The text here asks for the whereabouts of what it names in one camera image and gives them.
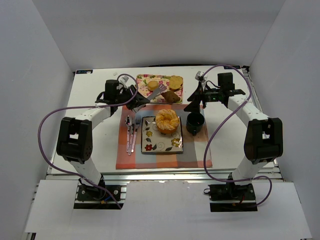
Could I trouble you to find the white plastic tongs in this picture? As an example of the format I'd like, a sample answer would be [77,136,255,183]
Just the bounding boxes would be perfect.
[132,84,166,113]

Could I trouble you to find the orange bundt cake bread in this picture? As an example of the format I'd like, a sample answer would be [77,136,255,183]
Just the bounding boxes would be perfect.
[155,109,180,134]

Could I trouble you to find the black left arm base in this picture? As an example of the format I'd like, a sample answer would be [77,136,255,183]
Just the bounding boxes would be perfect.
[73,183,127,210]

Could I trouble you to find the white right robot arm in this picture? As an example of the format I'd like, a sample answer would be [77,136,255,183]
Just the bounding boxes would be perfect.
[184,71,283,187]

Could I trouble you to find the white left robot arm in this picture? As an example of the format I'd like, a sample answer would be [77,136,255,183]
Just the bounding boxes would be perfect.
[56,79,150,188]

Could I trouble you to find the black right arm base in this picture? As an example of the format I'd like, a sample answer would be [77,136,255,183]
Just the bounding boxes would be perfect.
[203,183,258,213]

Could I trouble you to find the round seeded bread bun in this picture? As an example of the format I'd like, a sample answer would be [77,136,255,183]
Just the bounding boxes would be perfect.
[169,75,183,91]

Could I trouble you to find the dark brown bread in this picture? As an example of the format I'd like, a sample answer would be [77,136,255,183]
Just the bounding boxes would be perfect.
[161,90,181,104]

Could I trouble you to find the dark green mug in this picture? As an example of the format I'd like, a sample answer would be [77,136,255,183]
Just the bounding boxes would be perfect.
[186,112,205,136]

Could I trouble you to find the small yellow muffin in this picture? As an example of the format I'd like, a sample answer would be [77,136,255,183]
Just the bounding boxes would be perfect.
[147,80,159,92]

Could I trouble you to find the floral serving tray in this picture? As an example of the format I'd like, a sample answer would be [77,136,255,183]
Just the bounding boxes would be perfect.
[136,74,184,104]

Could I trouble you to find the floral square plate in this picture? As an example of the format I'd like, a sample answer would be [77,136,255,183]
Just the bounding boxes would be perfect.
[140,116,184,154]

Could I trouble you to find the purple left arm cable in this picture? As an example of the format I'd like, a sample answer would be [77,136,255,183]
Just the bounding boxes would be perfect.
[37,73,139,210]

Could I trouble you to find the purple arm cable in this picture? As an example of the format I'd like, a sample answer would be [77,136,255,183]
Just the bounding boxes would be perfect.
[199,64,273,206]
[37,73,139,210]

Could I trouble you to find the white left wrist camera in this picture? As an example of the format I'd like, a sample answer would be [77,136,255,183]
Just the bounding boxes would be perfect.
[118,75,129,88]

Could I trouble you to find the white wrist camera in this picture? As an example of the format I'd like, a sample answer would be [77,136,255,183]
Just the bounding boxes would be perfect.
[195,71,207,83]
[118,75,129,88]

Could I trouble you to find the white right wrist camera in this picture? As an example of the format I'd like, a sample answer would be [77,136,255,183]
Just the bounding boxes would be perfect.
[195,71,207,83]

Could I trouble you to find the silver fork pink handle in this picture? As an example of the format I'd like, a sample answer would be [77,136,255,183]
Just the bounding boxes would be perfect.
[128,114,142,156]

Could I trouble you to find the silver spoon pink handle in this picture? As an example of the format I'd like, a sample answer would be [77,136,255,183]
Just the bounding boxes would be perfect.
[125,115,133,153]

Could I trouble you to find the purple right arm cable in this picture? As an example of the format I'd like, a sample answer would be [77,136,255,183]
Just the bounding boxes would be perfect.
[199,64,273,206]

